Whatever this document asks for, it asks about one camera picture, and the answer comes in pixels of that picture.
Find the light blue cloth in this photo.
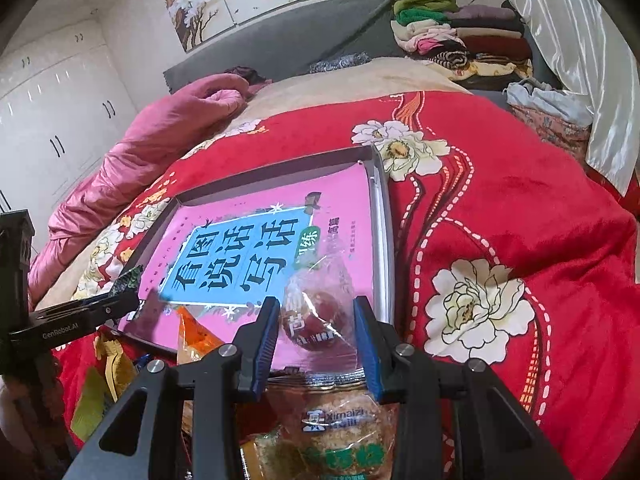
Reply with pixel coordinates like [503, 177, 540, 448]
[504, 79, 597, 129]

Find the light green pastry packet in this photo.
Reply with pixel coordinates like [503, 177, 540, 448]
[70, 366, 110, 442]

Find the grey shallow cardboard box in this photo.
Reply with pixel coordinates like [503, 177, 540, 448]
[116, 144, 397, 361]

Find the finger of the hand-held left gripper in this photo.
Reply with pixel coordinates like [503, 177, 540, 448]
[65, 287, 143, 322]

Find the pink book with blue panel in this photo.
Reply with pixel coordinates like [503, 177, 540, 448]
[127, 166, 376, 361]

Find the white wardrobe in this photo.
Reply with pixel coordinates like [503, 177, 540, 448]
[0, 17, 139, 221]

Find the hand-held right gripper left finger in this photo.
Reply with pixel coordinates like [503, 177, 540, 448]
[65, 296, 281, 480]

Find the stack of folded clothes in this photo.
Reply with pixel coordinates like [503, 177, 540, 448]
[390, 0, 534, 92]

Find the red floral blanket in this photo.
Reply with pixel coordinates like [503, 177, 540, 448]
[50, 87, 639, 461]

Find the orange rice cracker packet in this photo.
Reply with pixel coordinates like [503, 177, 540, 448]
[176, 306, 227, 367]

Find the pink quilt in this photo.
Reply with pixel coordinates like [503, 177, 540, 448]
[27, 72, 274, 311]

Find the clear red date snack packet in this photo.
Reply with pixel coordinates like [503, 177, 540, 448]
[279, 244, 362, 361]

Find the grey patterned pillow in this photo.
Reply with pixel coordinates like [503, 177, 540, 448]
[307, 52, 374, 74]

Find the round cake packet green label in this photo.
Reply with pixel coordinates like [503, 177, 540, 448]
[264, 369, 402, 480]

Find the beige blanket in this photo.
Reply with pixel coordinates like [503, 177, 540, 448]
[35, 56, 473, 311]

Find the dark purple cloth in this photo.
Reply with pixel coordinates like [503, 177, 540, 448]
[224, 64, 274, 87]

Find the pink floral cloth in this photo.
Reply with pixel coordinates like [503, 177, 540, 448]
[510, 105, 597, 162]

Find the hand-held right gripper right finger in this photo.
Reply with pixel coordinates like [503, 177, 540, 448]
[352, 296, 576, 480]

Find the white satin curtain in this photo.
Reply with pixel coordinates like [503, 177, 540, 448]
[505, 0, 640, 197]

